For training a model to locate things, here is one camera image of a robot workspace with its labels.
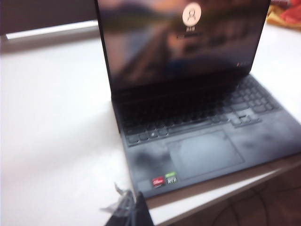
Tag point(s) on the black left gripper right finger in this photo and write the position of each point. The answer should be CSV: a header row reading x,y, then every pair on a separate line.
x,y
142,212

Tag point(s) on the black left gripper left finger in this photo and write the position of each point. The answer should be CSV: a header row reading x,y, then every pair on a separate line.
x,y
124,212

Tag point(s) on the black laptop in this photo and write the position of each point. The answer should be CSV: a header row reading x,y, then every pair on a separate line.
x,y
188,94

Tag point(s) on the clear tape strip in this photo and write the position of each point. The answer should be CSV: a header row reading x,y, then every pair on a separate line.
x,y
120,190

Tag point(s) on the grey desk divider panel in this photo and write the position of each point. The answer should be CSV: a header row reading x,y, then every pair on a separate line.
x,y
47,14

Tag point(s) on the yellow cloth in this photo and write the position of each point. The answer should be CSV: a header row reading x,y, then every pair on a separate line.
x,y
272,18

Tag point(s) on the red round item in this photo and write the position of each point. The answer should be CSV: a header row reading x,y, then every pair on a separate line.
x,y
292,13

